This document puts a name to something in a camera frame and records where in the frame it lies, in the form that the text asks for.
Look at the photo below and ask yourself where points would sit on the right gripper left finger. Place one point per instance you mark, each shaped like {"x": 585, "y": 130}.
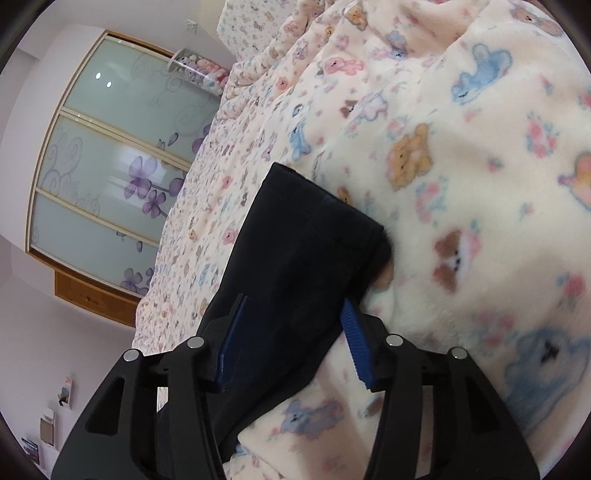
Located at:
{"x": 115, "y": 436}

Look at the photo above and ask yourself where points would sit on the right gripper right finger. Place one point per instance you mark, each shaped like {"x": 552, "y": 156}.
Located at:
{"x": 474, "y": 435}

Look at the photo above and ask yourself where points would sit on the black pants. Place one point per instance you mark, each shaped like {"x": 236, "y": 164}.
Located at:
{"x": 301, "y": 255}

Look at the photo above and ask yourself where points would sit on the wooden door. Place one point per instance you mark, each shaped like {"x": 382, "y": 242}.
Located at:
{"x": 96, "y": 300}

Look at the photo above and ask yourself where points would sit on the frosted glass floral wardrobe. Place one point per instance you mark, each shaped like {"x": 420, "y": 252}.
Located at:
{"x": 120, "y": 143}

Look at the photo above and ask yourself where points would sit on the cartoon print fleece blanket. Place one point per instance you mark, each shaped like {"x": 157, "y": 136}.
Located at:
{"x": 463, "y": 127}

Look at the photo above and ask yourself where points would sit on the clear tube of plush toys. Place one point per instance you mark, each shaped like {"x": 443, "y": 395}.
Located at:
{"x": 199, "y": 71}

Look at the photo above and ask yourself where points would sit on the cartoon print pillow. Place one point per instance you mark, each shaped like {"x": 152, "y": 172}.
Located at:
{"x": 246, "y": 27}

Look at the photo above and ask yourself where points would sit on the white wall shelf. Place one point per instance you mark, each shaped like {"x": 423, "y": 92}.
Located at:
{"x": 47, "y": 427}
{"x": 65, "y": 393}

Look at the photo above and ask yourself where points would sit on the white wall socket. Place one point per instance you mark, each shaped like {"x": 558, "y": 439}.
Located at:
{"x": 191, "y": 26}

